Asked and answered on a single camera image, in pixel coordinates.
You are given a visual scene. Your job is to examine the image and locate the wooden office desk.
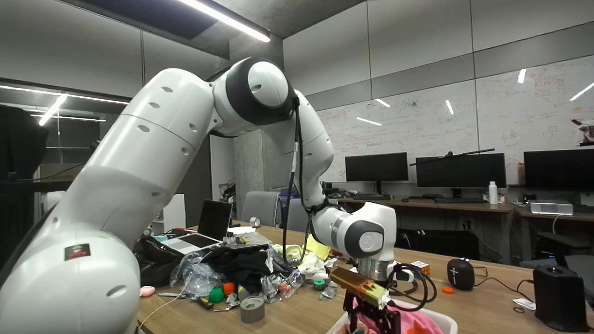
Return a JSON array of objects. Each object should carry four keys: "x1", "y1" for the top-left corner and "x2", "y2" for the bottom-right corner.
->
[
  {"x1": 335, "y1": 197, "x2": 517, "y2": 220},
  {"x1": 512, "y1": 207, "x2": 594, "y2": 227}
]

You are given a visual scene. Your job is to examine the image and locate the black box on table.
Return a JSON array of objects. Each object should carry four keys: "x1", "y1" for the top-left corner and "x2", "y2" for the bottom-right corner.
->
[{"x1": 532, "y1": 264, "x2": 590, "y2": 333}]

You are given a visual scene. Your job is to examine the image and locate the black camera cable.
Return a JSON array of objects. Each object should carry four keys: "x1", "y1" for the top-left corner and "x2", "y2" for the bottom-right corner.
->
[{"x1": 280, "y1": 92, "x2": 437, "y2": 314}]

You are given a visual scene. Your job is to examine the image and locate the white power adapter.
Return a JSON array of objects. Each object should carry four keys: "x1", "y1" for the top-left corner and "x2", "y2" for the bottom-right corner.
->
[{"x1": 510, "y1": 297, "x2": 538, "y2": 314}]

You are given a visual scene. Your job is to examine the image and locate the black computer monitor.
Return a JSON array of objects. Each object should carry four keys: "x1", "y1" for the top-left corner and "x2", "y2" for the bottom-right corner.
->
[
  {"x1": 521, "y1": 147, "x2": 594, "y2": 194},
  {"x1": 413, "y1": 153, "x2": 508, "y2": 201},
  {"x1": 343, "y1": 153, "x2": 410, "y2": 195}
]

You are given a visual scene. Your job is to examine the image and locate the pink cloth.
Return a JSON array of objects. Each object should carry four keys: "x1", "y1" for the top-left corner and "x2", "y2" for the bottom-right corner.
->
[{"x1": 354, "y1": 309, "x2": 445, "y2": 334}]

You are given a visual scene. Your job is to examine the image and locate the black cloth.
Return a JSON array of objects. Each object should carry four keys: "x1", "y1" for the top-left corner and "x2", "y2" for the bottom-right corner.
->
[{"x1": 202, "y1": 246, "x2": 274, "y2": 294}]

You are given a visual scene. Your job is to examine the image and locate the long ceiling light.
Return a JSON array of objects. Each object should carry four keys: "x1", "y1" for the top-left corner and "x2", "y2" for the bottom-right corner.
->
[{"x1": 178, "y1": 0, "x2": 272, "y2": 45}]

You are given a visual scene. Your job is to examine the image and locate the black desk keyboard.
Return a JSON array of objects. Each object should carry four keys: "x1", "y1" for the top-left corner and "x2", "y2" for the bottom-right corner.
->
[{"x1": 434, "y1": 195, "x2": 489, "y2": 207}]

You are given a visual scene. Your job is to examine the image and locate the white cloth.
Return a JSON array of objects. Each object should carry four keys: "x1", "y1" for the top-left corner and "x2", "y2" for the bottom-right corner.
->
[{"x1": 295, "y1": 253, "x2": 330, "y2": 283}]

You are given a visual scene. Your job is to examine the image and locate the white cabinet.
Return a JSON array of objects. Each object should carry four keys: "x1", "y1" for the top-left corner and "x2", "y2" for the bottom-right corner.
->
[{"x1": 161, "y1": 194, "x2": 187, "y2": 234}]

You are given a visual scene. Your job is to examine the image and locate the white plastic box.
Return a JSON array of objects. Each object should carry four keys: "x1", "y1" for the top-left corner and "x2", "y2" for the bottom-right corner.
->
[{"x1": 324, "y1": 307, "x2": 460, "y2": 334}]

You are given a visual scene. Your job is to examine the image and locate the clear plastic bottle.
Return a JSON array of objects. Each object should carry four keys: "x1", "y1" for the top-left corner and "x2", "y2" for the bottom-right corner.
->
[{"x1": 321, "y1": 281, "x2": 341, "y2": 303}]

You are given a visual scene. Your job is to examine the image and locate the grey office chair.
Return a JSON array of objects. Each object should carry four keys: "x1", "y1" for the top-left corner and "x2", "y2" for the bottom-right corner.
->
[
  {"x1": 276, "y1": 188, "x2": 311, "y2": 234},
  {"x1": 239, "y1": 190, "x2": 282, "y2": 229}
]

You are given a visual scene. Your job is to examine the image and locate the bright yellow cloth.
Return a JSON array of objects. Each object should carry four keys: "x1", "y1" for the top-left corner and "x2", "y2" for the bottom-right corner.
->
[{"x1": 304, "y1": 234, "x2": 334, "y2": 262}]

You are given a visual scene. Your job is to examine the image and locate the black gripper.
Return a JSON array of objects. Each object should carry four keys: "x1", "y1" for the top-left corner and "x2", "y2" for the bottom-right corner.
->
[{"x1": 341, "y1": 290, "x2": 402, "y2": 334}]

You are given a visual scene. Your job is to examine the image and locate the crumpled clear plastic bag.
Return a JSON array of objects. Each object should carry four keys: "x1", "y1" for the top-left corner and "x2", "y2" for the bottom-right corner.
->
[{"x1": 168, "y1": 249, "x2": 224, "y2": 301}]

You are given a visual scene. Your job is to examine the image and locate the silver laptop black keys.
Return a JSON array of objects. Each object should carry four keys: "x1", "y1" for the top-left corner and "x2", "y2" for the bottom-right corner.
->
[{"x1": 146, "y1": 199, "x2": 233, "y2": 257}]

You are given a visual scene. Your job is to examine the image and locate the grey box device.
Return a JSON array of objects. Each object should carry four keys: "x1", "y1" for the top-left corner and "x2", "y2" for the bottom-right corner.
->
[{"x1": 528, "y1": 201, "x2": 575, "y2": 218}]

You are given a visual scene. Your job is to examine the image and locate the small round black speaker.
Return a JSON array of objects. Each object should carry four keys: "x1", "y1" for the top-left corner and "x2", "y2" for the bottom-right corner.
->
[{"x1": 445, "y1": 259, "x2": 476, "y2": 294}]

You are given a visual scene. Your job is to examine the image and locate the pale yellow cloth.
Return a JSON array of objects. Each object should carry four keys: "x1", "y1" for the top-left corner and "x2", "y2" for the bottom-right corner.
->
[{"x1": 270, "y1": 242, "x2": 311, "y2": 268}]

